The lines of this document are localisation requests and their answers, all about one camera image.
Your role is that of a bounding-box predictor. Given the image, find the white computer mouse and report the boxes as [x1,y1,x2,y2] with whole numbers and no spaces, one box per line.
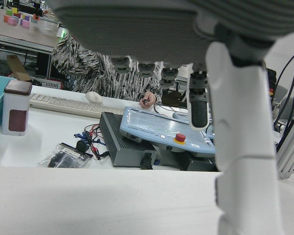
[85,92,103,104]

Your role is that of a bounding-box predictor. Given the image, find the white device with green light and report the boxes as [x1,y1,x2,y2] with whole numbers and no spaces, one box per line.
[56,26,69,39]

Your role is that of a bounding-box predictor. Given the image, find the black ribbed power supply box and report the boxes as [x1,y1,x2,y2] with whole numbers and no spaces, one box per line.
[99,112,218,172]

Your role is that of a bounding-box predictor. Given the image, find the operator bare hand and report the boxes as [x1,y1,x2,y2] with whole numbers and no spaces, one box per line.
[139,91,157,109]

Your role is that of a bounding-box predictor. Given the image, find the clear bag of black parts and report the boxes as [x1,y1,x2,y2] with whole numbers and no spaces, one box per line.
[37,142,94,168]

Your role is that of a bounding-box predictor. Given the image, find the large blue-grey teach pendant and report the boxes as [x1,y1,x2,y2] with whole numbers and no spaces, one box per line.
[119,106,217,158]

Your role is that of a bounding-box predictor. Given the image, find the red black clip leads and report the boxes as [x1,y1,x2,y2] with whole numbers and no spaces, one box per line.
[74,123,110,161]

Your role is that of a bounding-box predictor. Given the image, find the aluminium profile post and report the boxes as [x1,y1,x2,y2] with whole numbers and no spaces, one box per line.
[275,107,294,181]

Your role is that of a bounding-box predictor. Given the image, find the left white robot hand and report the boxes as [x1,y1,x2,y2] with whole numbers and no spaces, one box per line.
[45,0,294,235]

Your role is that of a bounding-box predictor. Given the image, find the person in striped sweater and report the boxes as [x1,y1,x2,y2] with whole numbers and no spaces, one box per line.
[50,33,164,103]

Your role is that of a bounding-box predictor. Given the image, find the grey office chair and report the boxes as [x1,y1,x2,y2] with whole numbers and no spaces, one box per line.
[271,84,289,111]

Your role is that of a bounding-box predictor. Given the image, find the background wooden work table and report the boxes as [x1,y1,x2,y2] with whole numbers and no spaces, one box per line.
[0,6,62,53]

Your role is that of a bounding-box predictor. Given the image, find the wooden block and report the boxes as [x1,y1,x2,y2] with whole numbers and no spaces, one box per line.
[6,54,31,81]

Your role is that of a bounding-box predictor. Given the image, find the beige computer keyboard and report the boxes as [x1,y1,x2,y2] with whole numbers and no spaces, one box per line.
[29,93,103,118]

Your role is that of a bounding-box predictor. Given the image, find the white plastic basket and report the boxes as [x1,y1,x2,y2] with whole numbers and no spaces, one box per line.
[31,77,62,90]

